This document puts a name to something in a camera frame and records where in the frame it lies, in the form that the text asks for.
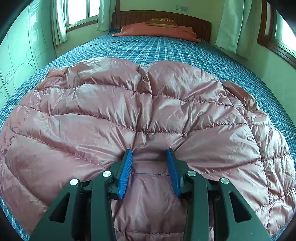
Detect pink quilted down jacket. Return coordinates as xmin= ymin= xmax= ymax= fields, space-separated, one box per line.
xmin=0 ymin=57 xmax=296 ymax=241

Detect left window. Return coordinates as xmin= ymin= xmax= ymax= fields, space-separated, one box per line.
xmin=64 ymin=0 xmax=101 ymax=32

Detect green curtain right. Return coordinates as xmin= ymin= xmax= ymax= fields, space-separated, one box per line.
xmin=215 ymin=1 xmax=261 ymax=62

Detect orange red pillow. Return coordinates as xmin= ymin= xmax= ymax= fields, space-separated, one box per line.
xmin=112 ymin=23 xmax=201 ymax=43

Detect green curtain far left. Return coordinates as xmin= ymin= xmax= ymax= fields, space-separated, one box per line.
xmin=50 ymin=0 xmax=67 ymax=47

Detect green curtain beside headboard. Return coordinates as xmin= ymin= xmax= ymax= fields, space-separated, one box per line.
xmin=97 ymin=0 xmax=116 ymax=33

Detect small brown embroidered cushion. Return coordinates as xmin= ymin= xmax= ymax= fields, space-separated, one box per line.
xmin=146 ymin=18 xmax=177 ymax=28

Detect right window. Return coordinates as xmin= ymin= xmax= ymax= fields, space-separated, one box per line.
xmin=257 ymin=1 xmax=295 ymax=68

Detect wall power socket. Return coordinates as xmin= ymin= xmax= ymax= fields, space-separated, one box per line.
xmin=176 ymin=5 xmax=188 ymax=11

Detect dark wooden headboard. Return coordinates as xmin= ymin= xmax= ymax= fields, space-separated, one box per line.
xmin=111 ymin=10 xmax=212 ymax=42

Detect window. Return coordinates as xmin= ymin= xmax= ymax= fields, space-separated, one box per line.
xmin=257 ymin=1 xmax=295 ymax=68
xmin=64 ymin=0 xmax=101 ymax=32

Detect blue plaid bed sheet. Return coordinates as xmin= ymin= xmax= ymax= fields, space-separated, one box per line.
xmin=0 ymin=28 xmax=296 ymax=241

